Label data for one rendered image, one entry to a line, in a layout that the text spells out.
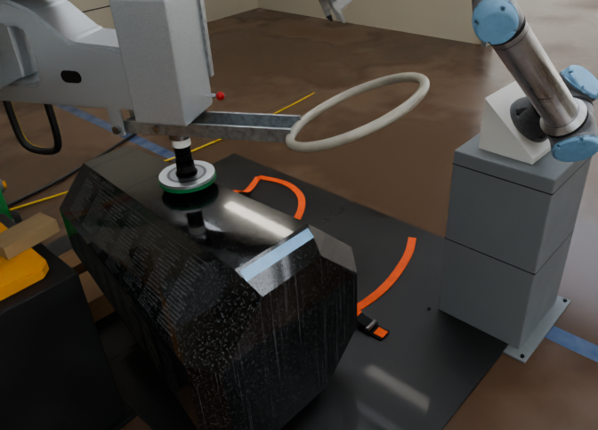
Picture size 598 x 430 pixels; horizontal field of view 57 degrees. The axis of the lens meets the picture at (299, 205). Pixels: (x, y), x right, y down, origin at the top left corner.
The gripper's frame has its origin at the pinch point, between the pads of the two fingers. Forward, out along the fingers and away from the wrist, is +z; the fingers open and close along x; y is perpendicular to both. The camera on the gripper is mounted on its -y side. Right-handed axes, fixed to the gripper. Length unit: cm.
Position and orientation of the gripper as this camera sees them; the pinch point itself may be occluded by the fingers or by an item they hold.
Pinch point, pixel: (335, 24)
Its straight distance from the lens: 153.1
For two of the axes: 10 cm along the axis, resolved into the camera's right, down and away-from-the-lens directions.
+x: -1.6, -3.4, 9.3
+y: 9.0, -4.4, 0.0
